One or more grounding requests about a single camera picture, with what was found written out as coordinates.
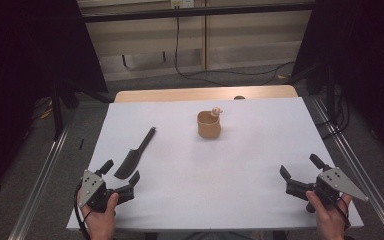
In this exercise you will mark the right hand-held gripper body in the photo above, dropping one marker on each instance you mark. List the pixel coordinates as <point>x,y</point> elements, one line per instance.
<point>336,180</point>

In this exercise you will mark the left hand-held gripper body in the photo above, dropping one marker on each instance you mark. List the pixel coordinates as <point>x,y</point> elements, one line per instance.
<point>95,195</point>

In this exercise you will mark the brown ceramic cup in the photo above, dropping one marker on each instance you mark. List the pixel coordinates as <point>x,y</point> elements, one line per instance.
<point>208,128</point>

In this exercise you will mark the person's left hand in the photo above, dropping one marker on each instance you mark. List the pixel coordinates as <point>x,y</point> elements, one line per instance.
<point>101,223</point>

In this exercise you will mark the person's right hand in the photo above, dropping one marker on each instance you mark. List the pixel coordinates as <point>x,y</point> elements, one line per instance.
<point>330,221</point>

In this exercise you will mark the small black floor piece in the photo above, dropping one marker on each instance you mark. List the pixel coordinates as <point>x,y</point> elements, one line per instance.
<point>81,144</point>

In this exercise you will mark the black metal stand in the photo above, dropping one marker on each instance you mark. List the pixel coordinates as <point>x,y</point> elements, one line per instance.
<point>57,113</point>

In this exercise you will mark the wooden table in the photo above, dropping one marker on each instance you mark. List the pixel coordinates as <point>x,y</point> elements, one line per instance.
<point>180,94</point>

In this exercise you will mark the black curtain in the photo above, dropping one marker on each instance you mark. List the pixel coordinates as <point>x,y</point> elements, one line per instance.
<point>20,66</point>
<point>363,50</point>

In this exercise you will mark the black horizontal bar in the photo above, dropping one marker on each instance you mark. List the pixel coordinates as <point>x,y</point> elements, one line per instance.
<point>196,12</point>

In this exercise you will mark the aluminium rail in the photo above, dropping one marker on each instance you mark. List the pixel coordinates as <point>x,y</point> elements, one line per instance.
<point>36,190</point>
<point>363,166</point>

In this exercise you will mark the white wall socket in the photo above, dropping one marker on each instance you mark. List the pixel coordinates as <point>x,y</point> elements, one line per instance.
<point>182,3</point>

